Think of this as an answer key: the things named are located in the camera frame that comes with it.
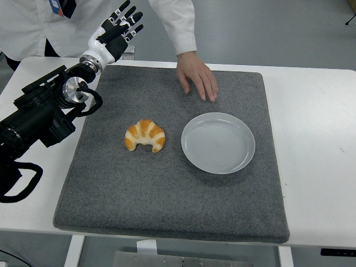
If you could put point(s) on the golden croissant bread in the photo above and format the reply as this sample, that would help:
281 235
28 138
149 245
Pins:
146 132

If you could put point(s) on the grey metal plate with screws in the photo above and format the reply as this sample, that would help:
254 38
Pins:
180 261

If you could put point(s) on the grey square mat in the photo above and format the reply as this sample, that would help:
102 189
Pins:
155 194

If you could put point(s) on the person's hand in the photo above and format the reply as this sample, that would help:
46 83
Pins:
197 75

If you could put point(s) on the person's forearm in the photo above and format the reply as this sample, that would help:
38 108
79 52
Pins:
175 27

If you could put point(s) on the black tripod leg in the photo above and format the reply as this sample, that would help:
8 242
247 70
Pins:
351 20

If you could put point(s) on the person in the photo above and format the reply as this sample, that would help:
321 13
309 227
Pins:
27 27

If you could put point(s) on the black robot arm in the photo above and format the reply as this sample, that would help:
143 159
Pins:
33 119

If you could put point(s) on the black table control panel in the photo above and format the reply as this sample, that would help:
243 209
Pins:
338 252

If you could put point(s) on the blue orange badge card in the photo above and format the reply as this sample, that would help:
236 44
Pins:
55 5

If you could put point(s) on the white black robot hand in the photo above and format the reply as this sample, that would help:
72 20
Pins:
100 48

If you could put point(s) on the white table leg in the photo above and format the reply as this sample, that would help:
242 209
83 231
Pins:
74 251
286 257

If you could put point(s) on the white round plate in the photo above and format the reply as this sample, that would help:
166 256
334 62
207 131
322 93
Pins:
218 144

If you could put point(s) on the silver floor socket box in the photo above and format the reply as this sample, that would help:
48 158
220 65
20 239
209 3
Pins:
130 50

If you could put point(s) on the white bracket under table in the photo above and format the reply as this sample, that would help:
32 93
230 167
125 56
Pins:
147 247

